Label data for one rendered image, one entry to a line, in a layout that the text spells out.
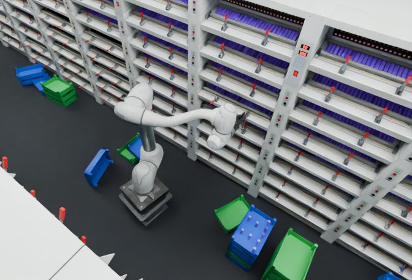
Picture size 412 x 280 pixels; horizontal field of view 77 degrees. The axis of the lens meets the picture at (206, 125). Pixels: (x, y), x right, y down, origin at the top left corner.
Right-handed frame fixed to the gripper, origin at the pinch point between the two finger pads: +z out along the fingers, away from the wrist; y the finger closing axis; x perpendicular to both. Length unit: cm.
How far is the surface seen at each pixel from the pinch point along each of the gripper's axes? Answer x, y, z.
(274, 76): 34.3, 10.6, 2.6
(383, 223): -39, 111, 17
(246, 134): -21.9, 2.8, 11.5
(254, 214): -66, 35, -15
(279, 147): -20.5, 29.4, 13.9
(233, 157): -58, -4, 20
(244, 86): 17.0, -7.6, 8.0
